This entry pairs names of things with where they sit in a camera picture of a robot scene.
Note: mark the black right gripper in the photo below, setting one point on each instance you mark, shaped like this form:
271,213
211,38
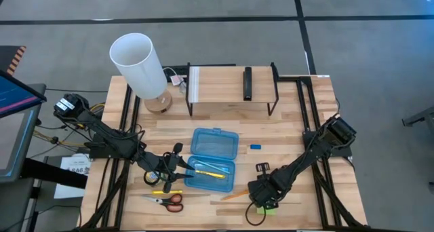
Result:
266,191

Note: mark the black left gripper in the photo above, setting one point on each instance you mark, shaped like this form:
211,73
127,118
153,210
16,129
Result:
159,162

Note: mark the yellow highlighter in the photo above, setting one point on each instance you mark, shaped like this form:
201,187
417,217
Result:
167,192

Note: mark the yellow pen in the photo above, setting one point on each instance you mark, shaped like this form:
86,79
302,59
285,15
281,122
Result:
210,174

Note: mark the yellow green crayon box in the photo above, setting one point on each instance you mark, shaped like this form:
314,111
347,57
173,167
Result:
152,177

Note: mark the orange pencil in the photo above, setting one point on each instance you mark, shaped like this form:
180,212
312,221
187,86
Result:
235,194

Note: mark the blue translucent plastic pencil box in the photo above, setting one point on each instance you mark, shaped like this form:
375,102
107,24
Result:
213,145

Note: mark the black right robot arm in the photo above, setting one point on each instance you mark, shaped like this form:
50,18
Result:
305,160

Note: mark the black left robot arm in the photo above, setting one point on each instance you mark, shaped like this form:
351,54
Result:
108,137

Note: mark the green sticky notes pad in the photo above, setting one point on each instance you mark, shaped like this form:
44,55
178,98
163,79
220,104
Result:
266,211

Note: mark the blue eraser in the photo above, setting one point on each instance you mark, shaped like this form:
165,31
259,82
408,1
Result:
255,146

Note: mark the white power adapter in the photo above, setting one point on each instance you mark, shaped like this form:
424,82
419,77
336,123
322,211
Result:
177,80

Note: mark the wooden shelf black metal legs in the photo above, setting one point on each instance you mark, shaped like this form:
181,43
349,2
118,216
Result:
220,84

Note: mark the black stapler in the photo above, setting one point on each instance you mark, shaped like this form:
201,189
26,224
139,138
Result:
247,84

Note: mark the white printed paper sheet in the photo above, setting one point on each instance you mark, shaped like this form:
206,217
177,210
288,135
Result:
73,177

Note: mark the white shade wooden base lamp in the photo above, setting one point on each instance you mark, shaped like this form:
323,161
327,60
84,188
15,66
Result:
139,66

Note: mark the grey screen monitor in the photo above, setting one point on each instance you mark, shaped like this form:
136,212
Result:
13,144

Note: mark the blue screen monitor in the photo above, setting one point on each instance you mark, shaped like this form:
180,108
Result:
17,94

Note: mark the hazard striped black mat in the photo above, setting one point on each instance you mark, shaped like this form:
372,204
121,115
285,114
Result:
12,59

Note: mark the black aluminium frame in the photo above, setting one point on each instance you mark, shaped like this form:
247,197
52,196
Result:
118,191
327,191

